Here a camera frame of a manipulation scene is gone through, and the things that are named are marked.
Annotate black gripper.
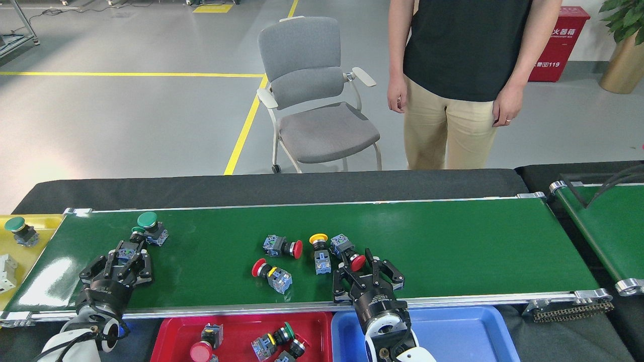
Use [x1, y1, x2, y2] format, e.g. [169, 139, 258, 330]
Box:
[75, 241, 153, 317]
[332, 248, 407, 325]

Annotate green push button switch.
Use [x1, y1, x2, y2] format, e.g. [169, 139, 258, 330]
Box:
[137, 211, 170, 247]
[115, 226, 147, 264]
[251, 322, 295, 362]
[4, 216, 40, 247]

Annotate red push button switch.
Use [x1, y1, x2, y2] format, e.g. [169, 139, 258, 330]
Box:
[190, 323, 224, 362]
[330, 233, 367, 273]
[262, 234, 304, 260]
[251, 258, 293, 295]
[274, 338, 308, 362]

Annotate white circuit breaker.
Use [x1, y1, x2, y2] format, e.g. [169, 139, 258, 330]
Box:
[0, 254, 18, 295]

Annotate red plastic tray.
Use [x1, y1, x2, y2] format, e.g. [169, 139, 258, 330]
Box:
[150, 312, 333, 362]

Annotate wide green conveyor belt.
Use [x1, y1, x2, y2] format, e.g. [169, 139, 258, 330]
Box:
[0, 191, 614, 330]

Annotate blue plastic tray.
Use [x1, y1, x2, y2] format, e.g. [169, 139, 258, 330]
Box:
[331, 305, 521, 362]

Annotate narrow green conveyor belt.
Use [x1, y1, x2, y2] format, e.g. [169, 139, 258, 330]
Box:
[548, 180, 644, 297]

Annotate person's right hand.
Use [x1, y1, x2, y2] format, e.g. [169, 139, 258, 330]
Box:
[387, 75, 408, 114]

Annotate person's left hand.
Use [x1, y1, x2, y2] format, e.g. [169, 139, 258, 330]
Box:
[492, 83, 526, 127]

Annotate yellow plastic bin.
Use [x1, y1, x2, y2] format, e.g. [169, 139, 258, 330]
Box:
[0, 214, 65, 312]

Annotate black table cloth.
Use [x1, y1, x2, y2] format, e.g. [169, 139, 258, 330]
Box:
[0, 168, 634, 362]
[514, 161, 644, 362]

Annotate grey office chair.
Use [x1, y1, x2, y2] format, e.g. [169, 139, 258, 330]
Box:
[257, 16, 383, 174]

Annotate black guide bar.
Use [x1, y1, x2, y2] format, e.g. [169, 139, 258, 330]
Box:
[558, 173, 589, 208]

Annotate person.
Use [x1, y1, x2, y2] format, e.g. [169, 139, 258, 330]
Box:
[386, 0, 564, 170]

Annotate metal rack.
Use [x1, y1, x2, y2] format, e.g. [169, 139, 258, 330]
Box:
[0, 0, 40, 53]

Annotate red fire equipment cabinet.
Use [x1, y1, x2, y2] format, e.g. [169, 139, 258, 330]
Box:
[528, 6, 591, 82]

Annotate potted plant gold pot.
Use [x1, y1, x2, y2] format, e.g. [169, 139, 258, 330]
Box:
[599, 0, 644, 95]

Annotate black drive chain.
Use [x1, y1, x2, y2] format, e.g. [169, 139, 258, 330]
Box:
[532, 301, 614, 322]

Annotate black cable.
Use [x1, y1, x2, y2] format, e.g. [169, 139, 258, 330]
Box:
[586, 171, 644, 208]
[586, 163, 644, 208]

